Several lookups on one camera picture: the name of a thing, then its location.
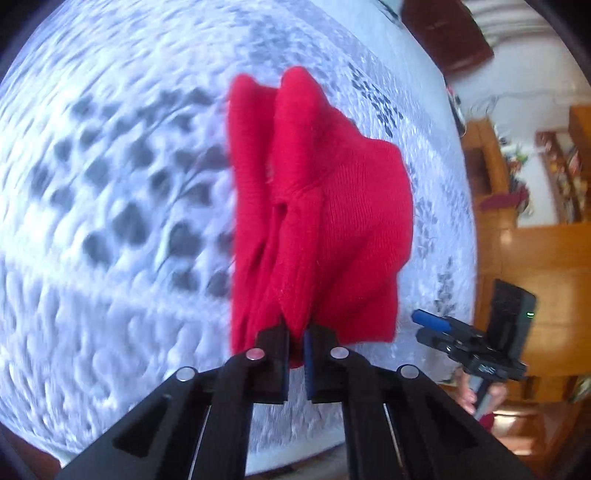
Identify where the dark wooden headboard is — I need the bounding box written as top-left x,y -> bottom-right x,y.
402,0 -> 494,76

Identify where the red knit sweater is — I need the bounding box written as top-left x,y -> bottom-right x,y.
228,66 -> 414,363

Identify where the person right hand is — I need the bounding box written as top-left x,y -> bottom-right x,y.
454,368 -> 508,415

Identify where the wooden dresser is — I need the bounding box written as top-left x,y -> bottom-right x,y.
461,119 -> 590,403

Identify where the grey floral quilted bedspread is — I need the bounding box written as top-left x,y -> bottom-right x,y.
1,1 -> 476,463

